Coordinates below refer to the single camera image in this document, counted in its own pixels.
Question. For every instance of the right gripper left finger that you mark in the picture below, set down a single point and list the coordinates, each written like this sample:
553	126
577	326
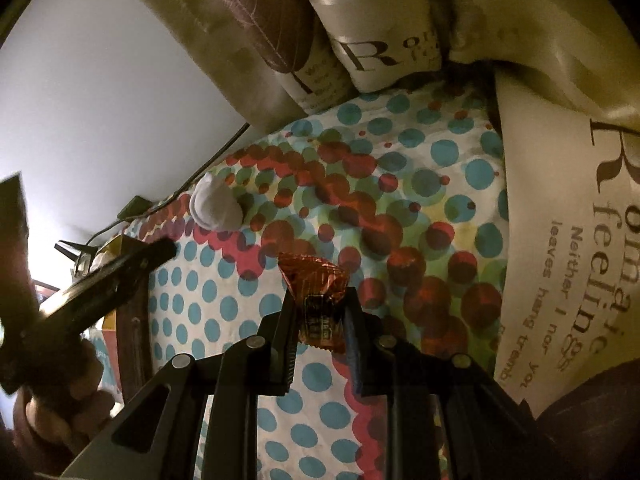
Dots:
259	365

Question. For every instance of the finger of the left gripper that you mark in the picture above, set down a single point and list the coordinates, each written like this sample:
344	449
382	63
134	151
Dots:
62	318

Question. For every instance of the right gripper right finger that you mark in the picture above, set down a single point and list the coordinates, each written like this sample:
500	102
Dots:
385	365

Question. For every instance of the gold metal tin box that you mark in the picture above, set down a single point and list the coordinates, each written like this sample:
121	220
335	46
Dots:
127	339

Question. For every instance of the red foil candy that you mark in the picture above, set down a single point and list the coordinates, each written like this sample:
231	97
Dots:
317	287

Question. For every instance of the left human hand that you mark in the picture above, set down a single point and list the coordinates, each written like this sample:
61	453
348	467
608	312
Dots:
70	413

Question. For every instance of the black wifi router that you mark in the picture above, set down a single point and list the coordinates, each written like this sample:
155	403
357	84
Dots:
81	255

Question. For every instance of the white rolled sock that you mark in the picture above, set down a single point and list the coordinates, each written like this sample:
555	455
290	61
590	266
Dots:
213	206

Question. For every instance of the polka dot bed sheet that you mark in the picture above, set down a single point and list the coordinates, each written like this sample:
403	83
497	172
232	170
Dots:
403	189

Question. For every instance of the leaf print pillow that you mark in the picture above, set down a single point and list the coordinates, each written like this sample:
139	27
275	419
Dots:
271	59

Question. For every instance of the beige lettered pillow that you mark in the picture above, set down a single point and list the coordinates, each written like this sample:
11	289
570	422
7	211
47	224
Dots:
381	41

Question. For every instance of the dark green wall plug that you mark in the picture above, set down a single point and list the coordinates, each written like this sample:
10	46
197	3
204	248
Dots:
136	206

